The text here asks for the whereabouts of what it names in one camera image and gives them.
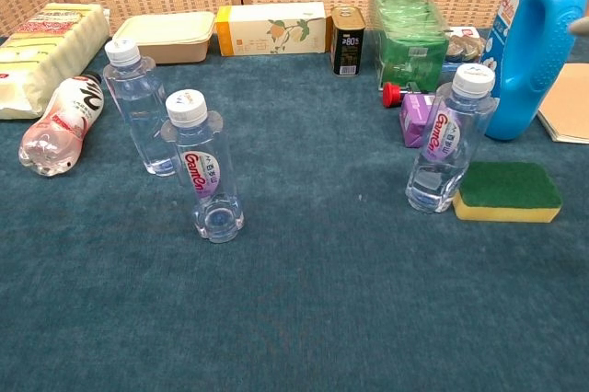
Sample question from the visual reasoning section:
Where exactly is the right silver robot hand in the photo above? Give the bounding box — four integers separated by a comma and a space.
567, 17, 589, 38

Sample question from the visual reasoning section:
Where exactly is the clear water bottle white cap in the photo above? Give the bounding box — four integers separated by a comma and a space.
404, 63, 500, 215
102, 37, 179, 178
160, 89, 246, 245

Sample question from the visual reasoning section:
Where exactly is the blue detergent jug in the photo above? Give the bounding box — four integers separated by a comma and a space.
479, 0, 589, 143

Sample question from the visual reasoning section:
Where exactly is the kraft spiral notebook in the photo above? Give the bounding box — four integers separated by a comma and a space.
537, 63, 589, 145

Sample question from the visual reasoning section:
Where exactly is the green packet stack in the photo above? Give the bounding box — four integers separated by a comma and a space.
368, 0, 450, 92

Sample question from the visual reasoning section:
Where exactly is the green yellow scouring sponge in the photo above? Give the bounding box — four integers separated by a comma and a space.
452, 160, 564, 225

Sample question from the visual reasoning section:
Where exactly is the small purple box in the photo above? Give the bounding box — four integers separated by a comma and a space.
398, 92, 444, 149

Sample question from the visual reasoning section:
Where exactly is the black tin can gold lid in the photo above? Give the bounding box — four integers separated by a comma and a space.
330, 6, 367, 77

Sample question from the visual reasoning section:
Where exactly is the white orange tea carton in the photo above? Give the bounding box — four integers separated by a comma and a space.
214, 1, 334, 58

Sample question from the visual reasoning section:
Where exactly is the beige lidded lunch box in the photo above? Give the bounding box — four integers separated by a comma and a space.
111, 10, 217, 66

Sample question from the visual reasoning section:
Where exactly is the pink drink bottle black cap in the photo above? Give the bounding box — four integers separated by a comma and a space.
17, 71, 107, 179

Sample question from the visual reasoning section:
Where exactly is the yellow sponge multipack in plastic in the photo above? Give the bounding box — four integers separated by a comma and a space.
0, 2, 111, 121

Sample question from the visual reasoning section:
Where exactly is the red push button switch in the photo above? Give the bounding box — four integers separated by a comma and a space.
382, 81, 430, 110

